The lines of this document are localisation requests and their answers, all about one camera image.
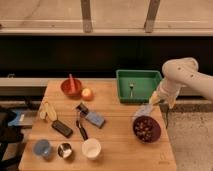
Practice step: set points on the banana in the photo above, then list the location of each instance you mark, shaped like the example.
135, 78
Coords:
47, 111

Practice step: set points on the blue plastic cup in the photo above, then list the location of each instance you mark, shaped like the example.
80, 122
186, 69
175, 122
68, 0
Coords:
42, 148

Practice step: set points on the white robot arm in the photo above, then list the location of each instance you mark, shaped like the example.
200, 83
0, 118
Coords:
178, 73

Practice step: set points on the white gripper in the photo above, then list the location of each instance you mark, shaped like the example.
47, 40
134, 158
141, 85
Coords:
166, 90

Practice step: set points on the red utensil in bowl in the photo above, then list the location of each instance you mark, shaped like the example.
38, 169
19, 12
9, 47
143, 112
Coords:
72, 84

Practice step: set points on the white cup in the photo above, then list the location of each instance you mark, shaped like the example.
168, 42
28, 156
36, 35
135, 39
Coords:
91, 148

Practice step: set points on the black rectangular block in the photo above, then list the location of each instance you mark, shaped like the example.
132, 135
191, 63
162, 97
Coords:
62, 128

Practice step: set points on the blue sponge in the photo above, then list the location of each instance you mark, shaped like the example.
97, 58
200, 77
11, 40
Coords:
95, 119

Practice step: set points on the green plastic tray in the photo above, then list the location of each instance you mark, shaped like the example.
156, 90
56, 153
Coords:
145, 83

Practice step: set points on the black handled tool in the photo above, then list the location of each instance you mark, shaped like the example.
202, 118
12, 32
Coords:
81, 111

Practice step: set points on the dark red bowl of grapes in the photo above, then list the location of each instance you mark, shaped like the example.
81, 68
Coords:
146, 129

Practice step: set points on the black chair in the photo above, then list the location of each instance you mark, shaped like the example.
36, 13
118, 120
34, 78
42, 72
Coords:
8, 134

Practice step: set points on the small metal cup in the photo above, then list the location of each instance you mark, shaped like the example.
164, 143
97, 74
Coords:
64, 150

